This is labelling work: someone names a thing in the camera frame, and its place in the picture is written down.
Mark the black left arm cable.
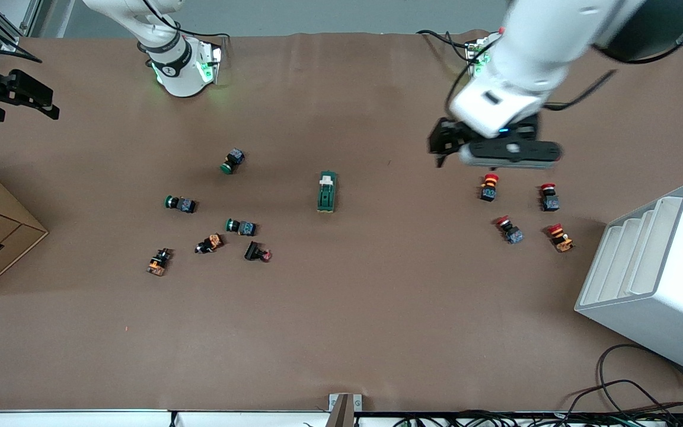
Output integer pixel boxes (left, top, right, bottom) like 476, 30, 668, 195
416, 28, 618, 116

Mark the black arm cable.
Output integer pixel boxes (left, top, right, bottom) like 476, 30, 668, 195
140, 0, 232, 42
416, 28, 618, 116

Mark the black cable loop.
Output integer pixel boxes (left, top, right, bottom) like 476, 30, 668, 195
596, 344, 683, 416

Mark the silver-ringed selector switch orange block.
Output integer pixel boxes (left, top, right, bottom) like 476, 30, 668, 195
195, 234, 224, 255

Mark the aluminium frame profile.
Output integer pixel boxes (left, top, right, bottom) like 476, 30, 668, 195
0, 0, 43, 54

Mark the black orange selector switch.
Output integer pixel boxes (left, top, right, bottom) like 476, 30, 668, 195
146, 248, 173, 277

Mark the white table edge rail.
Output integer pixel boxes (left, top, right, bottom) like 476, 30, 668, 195
0, 408, 330, 427

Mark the red emergency button orange collar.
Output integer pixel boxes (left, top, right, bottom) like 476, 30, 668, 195
479, 173, 500, 203

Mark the white slotted rack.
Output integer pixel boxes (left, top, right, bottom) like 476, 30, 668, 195
575, 183, 683, 382

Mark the green mushroom push button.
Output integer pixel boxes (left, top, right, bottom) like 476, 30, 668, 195
220, 148, 245, 175
164, 195, 197, 214
225, 218, 257, 237

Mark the grey metal mount bracket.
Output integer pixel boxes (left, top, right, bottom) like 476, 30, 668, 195
328, 393, 363, 427

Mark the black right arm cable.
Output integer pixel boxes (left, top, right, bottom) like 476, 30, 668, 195
140, 0, 232, 42

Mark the red emergency button orange block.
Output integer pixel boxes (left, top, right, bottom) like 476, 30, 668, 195
547, 224, 575, 253

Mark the brown paper table cover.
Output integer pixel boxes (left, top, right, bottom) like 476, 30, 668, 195
0, 31, 683, 416

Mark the black cable bundle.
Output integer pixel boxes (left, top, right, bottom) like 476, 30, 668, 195
389, 408, 683, 427

